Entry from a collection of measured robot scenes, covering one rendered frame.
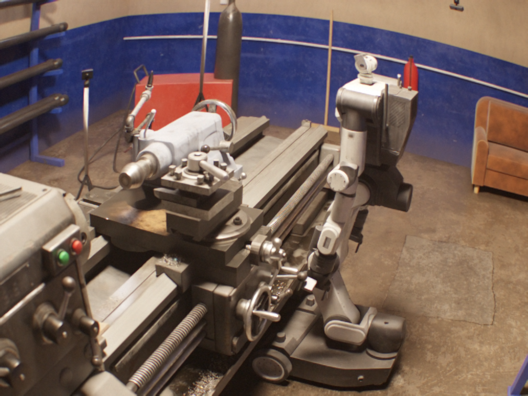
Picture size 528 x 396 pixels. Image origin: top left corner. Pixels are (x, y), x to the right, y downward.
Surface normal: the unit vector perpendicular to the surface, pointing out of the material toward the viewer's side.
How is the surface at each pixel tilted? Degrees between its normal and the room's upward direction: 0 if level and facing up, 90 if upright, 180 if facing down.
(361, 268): 0
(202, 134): 82
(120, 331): 36
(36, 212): 45
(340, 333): 90
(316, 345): 0
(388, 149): 90
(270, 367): 90
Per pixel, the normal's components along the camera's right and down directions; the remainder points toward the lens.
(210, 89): -0.01, 0.41
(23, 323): 0.94, 0.18
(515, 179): -0.36, 0.37
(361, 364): 0.04, -0.91
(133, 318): 0.58, -0.63
